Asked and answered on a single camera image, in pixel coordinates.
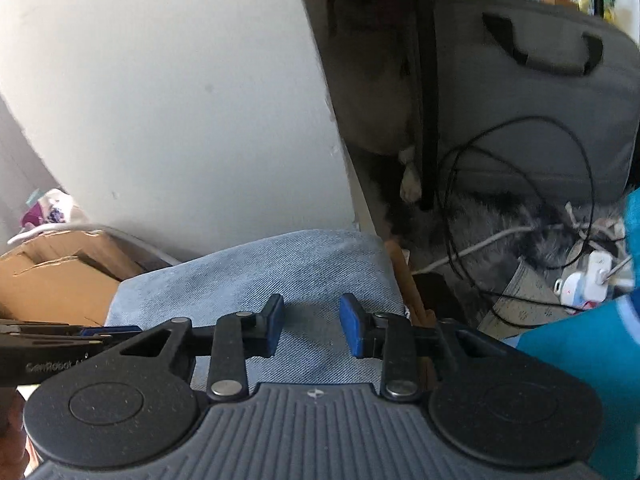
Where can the light blue denim pants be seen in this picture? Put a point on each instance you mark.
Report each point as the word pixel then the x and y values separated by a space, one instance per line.
pixel 310 270

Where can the brown cardboard sheet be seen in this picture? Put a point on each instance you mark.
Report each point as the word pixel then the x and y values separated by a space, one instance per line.
pixel 55 280

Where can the grey fluffy rug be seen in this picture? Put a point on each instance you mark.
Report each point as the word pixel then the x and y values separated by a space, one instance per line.
pixel 500 215

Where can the grey cat with white paws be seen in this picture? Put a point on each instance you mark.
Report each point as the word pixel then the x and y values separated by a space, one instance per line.
pixel 370 85

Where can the pink plastic bag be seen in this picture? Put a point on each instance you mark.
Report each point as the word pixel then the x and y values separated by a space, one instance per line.
pixel 47 207

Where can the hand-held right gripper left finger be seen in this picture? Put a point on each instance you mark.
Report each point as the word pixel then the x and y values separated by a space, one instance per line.
pixel 274 322

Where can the patterned grey paper sheet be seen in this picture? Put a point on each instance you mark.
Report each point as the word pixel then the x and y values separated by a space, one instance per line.
pixel 525 300

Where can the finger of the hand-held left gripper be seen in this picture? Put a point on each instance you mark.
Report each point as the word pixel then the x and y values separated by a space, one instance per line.
pixel 110 332

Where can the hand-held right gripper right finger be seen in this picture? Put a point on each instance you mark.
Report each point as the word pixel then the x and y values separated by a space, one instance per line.
pixel 352 325

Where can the grey laptop bag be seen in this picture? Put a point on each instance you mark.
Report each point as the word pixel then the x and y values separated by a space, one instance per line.
pixel 540 110

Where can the white power strip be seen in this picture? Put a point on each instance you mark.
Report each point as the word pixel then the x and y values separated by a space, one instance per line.
pixel 587 275

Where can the blue printed blanket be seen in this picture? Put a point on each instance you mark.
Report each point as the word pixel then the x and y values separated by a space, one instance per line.
pixel 590 360

